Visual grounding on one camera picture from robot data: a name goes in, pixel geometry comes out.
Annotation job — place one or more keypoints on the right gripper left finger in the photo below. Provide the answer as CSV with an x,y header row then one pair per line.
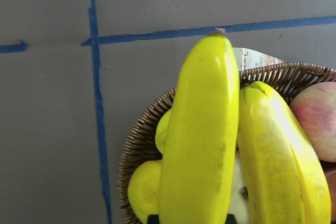
x,y
153,219

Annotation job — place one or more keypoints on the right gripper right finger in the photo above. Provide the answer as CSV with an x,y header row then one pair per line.
x,y
231,219

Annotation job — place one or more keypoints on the yellow banana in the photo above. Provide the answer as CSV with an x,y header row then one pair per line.
x,y
199,153
285,180

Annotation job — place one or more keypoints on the brown wicker basket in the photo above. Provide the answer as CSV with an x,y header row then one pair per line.
x,y
288,79

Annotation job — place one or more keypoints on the paper basket tag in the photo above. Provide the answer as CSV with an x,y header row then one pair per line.
x,y
248,59

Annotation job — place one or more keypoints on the yellow curved fruit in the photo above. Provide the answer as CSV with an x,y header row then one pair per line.
x,y
143,190

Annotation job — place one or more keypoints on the yellow pear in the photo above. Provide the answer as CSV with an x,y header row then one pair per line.
x,y
161,131

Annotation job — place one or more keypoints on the red pink apple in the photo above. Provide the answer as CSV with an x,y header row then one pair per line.
x,y
314,108

